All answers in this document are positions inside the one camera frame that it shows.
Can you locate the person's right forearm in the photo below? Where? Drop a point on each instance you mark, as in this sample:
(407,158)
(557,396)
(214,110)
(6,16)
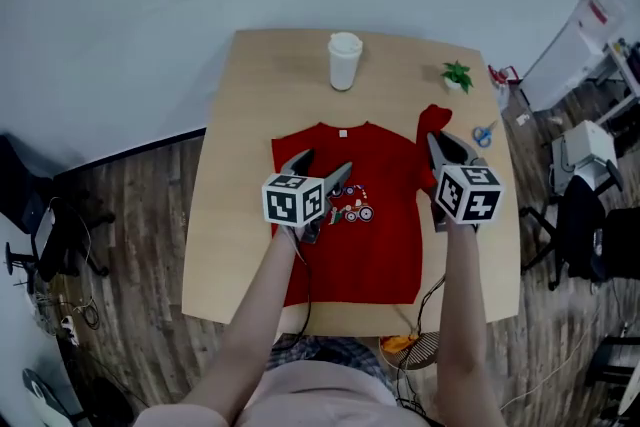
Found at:
(460,315)

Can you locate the black low swivel chair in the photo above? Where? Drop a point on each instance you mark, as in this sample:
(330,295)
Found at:
(65,245)

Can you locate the small potted green plant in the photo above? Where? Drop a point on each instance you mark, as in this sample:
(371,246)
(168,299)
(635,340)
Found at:
(457,74)

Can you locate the person's left forearm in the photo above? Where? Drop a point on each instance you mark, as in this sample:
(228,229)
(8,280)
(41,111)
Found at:
(260,305)

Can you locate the white drawer cabinet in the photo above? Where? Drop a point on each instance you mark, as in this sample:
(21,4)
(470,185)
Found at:
(585,147)

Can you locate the red sweatshirt with print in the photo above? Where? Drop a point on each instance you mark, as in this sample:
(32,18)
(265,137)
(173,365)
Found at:
(370,255)

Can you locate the orange cloth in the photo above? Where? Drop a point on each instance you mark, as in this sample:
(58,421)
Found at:
(397,344)

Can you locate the silver laptop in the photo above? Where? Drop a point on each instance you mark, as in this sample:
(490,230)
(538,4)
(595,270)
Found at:
(44,230)

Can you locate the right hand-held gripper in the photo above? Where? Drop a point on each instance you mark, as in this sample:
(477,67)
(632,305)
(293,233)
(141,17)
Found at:
(470,195)

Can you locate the person's pink top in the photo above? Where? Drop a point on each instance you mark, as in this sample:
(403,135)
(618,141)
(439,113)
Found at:
(325,395)

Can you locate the black white round device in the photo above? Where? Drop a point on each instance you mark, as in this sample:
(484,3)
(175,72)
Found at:
(40,397)

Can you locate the white side desk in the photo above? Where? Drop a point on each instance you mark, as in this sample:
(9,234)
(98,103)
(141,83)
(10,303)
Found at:
(620,75)

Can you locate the white power strip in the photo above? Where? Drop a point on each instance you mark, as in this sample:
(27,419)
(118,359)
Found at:
(70,330)

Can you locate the black high-back office chair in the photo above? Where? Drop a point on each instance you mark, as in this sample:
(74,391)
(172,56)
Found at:
(580,225)

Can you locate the white water dispenser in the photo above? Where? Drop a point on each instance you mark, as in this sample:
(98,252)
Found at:
(560,70)

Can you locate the clear spray bottle red trigger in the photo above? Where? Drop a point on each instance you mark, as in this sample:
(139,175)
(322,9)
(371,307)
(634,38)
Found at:
(500,76)

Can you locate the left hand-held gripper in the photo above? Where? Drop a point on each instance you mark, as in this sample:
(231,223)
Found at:
(292,202)

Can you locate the white lidded cup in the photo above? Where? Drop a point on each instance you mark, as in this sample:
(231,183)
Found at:
(344,65)

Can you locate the black fabric bundle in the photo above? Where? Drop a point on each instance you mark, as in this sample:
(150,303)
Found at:
(20,180)

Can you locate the clear water jug red label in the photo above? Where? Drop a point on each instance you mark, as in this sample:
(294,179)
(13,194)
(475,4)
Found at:
(600,12)

